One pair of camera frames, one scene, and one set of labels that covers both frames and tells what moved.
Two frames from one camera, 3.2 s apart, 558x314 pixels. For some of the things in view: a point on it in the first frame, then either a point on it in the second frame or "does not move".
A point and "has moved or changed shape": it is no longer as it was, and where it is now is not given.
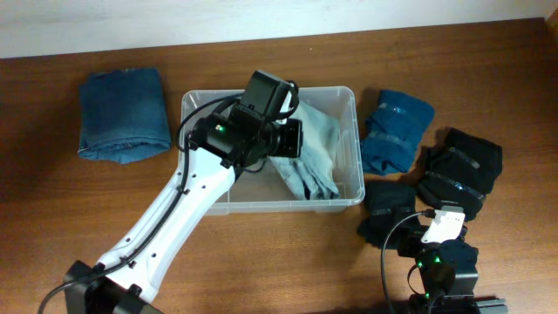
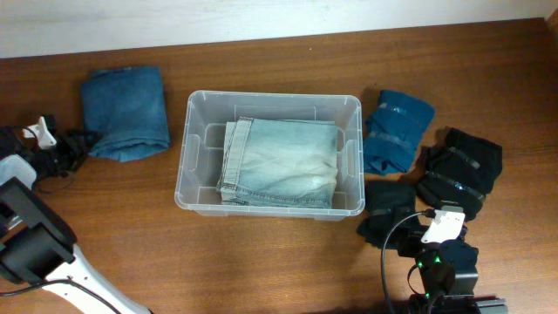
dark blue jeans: [123, 116] does not move
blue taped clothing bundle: [393, 132] does not move
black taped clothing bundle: [461, 167] does not move
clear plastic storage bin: [327, 179] does not move
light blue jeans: [314, 172] has moved or changed shape
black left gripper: [296, 146] -> [81, 140]
